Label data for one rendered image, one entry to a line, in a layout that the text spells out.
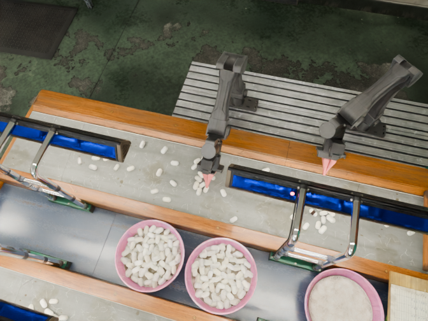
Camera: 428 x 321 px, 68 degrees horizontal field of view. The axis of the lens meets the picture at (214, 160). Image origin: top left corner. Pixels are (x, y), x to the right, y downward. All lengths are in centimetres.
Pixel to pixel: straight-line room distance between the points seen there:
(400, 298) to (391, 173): 47
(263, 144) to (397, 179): 55
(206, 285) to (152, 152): 60
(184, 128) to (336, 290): 89
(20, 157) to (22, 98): 131
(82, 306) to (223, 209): 64
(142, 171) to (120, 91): 131
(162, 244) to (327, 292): 64
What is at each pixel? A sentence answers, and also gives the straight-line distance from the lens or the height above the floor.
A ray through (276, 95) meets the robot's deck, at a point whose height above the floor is 66.
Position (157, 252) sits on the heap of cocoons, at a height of 74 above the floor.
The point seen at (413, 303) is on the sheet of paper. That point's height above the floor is 78.
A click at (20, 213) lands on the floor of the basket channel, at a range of 165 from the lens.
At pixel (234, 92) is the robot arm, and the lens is 144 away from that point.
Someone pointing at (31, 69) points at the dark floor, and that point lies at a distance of 309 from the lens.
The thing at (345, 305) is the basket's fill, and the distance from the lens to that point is 133.
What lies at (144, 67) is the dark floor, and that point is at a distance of 271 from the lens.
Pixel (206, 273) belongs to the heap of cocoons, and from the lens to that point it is 128.
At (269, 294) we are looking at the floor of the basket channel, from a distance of 133.
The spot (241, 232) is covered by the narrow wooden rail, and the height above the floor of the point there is 76.
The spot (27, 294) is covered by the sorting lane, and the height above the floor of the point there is 74.
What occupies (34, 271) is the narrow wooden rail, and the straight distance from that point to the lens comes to 144.
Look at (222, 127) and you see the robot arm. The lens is 119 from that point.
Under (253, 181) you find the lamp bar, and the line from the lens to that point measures 97.
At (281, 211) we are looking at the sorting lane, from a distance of 131.
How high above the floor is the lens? 200
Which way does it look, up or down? 66 degrees down
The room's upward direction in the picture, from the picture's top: 7 degrees counter-clockwise
